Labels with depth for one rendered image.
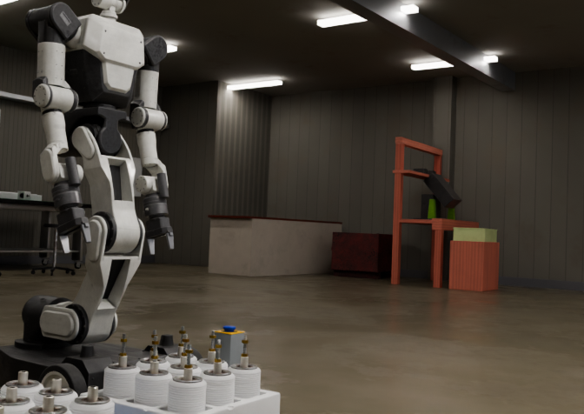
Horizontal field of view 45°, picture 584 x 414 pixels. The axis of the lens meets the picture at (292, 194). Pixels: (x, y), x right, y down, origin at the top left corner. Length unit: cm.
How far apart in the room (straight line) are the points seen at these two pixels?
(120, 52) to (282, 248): 800
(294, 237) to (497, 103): 362
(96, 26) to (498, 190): 886
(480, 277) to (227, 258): 348
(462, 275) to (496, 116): 286
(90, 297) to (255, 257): 745
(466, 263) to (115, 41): 713
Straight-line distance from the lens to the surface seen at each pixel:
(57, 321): 267
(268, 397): 206
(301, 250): 1085
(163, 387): 194
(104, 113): 263
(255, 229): 994
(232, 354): 228
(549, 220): 1068
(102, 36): 262
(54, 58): 256
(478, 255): 918
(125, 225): 253
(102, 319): 264
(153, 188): 275
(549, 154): 1075
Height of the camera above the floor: 64
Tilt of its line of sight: 3 degrees up
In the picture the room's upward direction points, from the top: 2 degrees clockwise
